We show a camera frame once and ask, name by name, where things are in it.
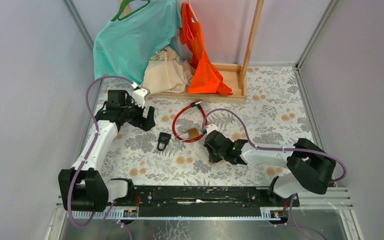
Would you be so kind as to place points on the teal t-shirt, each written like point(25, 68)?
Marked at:
point(127, 43)

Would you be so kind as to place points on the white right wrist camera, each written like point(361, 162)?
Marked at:
point(210, 128)

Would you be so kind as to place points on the red cable lock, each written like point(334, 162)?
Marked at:
point(196, 104)

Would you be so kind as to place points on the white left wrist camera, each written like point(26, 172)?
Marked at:
point(139, 95)

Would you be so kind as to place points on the floral table mat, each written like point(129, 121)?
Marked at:
point(273, 113)

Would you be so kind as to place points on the beige cloth bag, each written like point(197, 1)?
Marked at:
point(167, 73)

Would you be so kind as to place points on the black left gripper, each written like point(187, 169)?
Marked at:
point(145, 124)

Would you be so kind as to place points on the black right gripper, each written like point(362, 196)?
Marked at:
point(214, 159)

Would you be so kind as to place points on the green clothes hanger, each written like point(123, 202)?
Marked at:
point(125, 10)

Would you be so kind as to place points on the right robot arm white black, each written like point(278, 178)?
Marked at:
point(310, 169)

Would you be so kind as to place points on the orange garment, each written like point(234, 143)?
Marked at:
point(207, 79)

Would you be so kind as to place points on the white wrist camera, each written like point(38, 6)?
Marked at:
point(139, 95)
point(210, 128)

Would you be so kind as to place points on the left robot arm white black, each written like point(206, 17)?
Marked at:
point(82, 186)

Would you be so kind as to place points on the black padlock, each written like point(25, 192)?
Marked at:
point(163, 140)

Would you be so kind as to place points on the wooden clothes rack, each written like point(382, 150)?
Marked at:
point(234, 75)

